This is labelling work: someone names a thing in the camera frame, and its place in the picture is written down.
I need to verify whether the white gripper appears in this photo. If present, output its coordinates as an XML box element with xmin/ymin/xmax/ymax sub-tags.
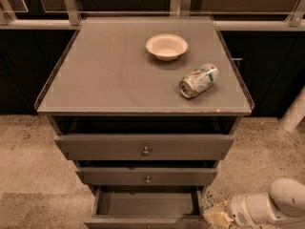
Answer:
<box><xmin>203</xmin><ymin>194</ymin><xmax>257</xmax><ymax>228</ymax></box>

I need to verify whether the grey bottom drawer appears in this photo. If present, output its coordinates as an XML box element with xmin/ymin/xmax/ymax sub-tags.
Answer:
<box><xmin>84</xmin><ymin>187</ymin><xmax>209</xmax><ymax>229</ymax></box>

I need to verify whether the grey drawer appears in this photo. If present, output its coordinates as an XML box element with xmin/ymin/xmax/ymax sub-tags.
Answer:
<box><xmin>84</xmin><ymin>187</ymin><xmax>209</xmax><ymax>229</ymax></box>
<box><xmin>54</xmin><ymin>134</ymin><xmax>234</xmax><ymax>160</ymax></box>
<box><xmin>76</xmin><ymin>167</ymin><xmax>217</xmax><ymax>186</ymax></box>

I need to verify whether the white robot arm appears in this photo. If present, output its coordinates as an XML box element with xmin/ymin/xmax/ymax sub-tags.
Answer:
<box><xmin>203</xmin><ymin>178</ymin><xmax>305</xmax><ymax>229</ymax></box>

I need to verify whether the grey middle drawer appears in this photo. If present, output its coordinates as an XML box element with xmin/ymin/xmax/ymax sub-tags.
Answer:
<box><xmin>76</xmin><ymin>167</ymin><xmax>217</xmax><ymax>186</ymax></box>

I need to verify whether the grey drawer cabinet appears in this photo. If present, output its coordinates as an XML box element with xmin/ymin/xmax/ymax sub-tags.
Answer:
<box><xmin>35</xmin><ymin>20</ymin><xmax>254</xmax><ymax>191</ymax></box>

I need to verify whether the grey top drawer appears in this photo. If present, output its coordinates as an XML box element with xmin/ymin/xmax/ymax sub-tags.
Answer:
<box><xmin>54</xmin><ymin>134</ymin><xmax>234</xmax><ymax>160</ymax></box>

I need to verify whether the crushed green white can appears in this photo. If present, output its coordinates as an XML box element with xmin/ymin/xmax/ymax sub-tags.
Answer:
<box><xmin>179</xmin><ymin>63</ymin><xmax>219</xmax><ymax>98</ymax></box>

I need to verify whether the white paper bowl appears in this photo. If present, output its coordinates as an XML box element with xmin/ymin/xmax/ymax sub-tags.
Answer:
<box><xmin>146</xmin><ymin>34</ymin><xmax>189</xmax><ymax>61</ymax></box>

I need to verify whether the metal glass railing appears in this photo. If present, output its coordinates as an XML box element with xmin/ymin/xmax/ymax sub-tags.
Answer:
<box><xmin>1</xmin><ymin>0</ymin><xmax>304</xmax><ymax>31</ymax></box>

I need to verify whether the white pipe post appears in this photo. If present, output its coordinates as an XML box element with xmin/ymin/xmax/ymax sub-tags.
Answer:
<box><xmin>279</xmin><ymin>87</ymin><xmax>305</xmax><ymax>132</ymax></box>

